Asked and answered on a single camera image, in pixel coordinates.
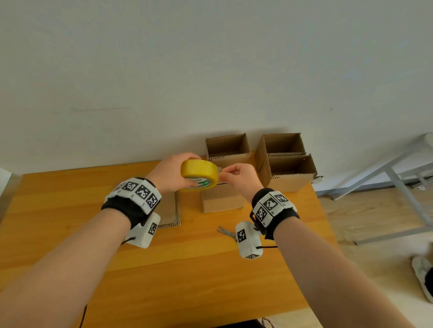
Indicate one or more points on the person's dark and beige clothing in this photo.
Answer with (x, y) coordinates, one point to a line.
(236, 324)

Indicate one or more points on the black left wristband with markers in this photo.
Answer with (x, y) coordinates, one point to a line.
(125, 207)

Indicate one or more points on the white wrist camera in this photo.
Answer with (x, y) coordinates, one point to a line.
(248, 243)
(142, 236)

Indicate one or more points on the black wristband with markers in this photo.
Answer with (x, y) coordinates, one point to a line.
(125, 207)
(287, 216)

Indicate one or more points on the person's right forearm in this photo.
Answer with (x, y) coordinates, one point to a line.
(331, 280)

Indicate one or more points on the yellow tape roll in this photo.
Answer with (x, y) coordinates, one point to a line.
(199, 169)

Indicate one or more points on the grey metal table frame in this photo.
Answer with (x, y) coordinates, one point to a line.
(399, 182)

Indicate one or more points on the white cabinet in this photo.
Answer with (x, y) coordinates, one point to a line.
(4, 180)

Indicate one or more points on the stack of cardboard boxes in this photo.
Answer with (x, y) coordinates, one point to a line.
(167, 209)

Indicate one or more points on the person's left forearm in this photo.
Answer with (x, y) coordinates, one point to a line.
(61, 270)

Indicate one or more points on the black right wristband with markers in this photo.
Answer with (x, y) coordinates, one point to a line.
(287, 216)

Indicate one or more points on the person's right hand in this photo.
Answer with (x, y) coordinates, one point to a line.
(245, 180)

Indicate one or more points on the white wall socket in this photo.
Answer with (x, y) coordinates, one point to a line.
(317, 179)

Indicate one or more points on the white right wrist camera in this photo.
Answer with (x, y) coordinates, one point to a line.
(248, 243)

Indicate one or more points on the person's left hand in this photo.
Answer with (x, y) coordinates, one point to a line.
(165, 175)

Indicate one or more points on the brown cardboard paper box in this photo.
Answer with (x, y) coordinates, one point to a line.
(291, 182)
(221, 201)
(226, 160)
(284, 143)

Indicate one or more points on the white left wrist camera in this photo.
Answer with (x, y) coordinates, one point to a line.
(142, 236)

